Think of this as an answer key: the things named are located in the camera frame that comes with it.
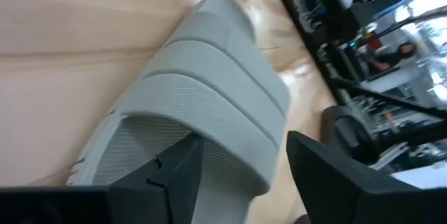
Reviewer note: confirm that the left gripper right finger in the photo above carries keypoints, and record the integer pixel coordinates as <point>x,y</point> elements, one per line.
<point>331,189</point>

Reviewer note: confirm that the person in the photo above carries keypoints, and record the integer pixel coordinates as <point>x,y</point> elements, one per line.
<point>391,58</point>

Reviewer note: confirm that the black frame bar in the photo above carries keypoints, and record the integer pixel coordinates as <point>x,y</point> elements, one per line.
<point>304,25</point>

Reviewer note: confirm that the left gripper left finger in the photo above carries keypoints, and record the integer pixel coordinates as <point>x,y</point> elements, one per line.
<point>167,189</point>

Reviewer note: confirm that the grey slide sandal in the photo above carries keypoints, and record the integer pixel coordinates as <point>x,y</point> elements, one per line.
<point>209,88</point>

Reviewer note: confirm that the black slide sandal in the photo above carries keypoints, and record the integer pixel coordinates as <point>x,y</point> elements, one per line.
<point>349,133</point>

